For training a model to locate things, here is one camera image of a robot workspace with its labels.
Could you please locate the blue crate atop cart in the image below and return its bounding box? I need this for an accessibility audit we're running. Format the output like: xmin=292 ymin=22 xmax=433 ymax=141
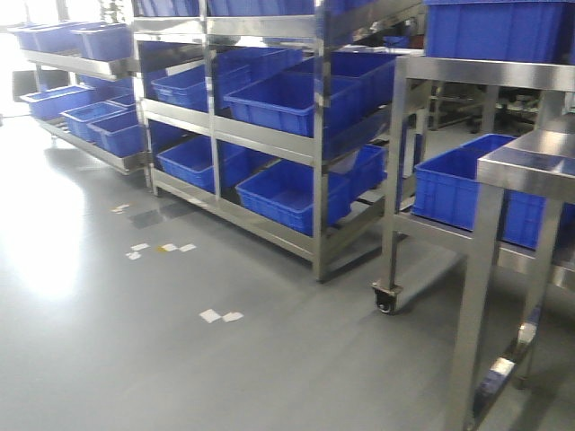
xmin=424 ymin=1 xmax=574 ymax=64

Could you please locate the stainless steel wheeled cart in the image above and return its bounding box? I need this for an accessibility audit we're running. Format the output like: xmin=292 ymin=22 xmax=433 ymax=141
xmin=373 ymin=56 xmax=574 ymax=314

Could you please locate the steel low side rack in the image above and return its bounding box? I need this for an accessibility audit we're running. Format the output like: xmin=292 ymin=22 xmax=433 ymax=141
xmin=12 ymin=21 xmax=147 ymax=175

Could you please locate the blue crate on cart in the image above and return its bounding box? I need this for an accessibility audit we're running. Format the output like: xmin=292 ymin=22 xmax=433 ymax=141
xmin=411 ymin=134 xmax=547 ymax=249

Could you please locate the stainless steel shelving rack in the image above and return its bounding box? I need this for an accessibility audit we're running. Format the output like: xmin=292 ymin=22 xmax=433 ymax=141
xmin=129 ymin=1 xmax=424 ymax=281

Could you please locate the black caster wheel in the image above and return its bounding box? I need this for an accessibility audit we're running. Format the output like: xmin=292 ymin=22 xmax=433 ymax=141
xmin=371 ymin=281 xmax=403 ymax=315

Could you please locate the stainless steel table frame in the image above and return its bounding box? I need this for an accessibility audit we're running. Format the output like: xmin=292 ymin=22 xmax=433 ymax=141
xmin=444 ymin=113 xmax=574 ymax=430

